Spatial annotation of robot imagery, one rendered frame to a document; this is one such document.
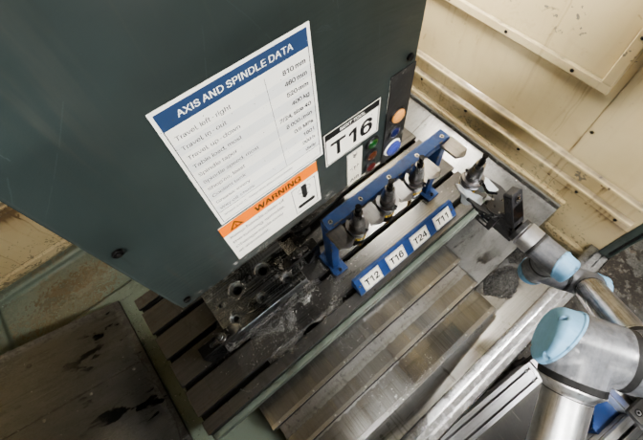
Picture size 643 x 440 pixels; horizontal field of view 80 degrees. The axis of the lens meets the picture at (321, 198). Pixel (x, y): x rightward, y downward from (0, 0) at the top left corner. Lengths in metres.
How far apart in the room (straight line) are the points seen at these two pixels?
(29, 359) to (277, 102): 1.55
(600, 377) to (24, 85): 0.88
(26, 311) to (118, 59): 1.87
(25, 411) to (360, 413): 1.10
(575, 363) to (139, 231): 0.74
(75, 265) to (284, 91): 1.76
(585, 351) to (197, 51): 0.78
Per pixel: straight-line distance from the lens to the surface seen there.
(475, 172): 1.10
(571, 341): 0.85
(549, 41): 1.30
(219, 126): 0.37
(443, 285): 1.53
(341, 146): 0.53
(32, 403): 1.74
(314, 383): 1.42
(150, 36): 0.30
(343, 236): 1.02
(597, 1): 1.21
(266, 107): 0.39
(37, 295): 2.11
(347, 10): 0.40
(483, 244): 1.61
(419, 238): 1.34
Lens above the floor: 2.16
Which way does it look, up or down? 61 degrees down
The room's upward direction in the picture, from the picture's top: 8 degrees counter-clockwise
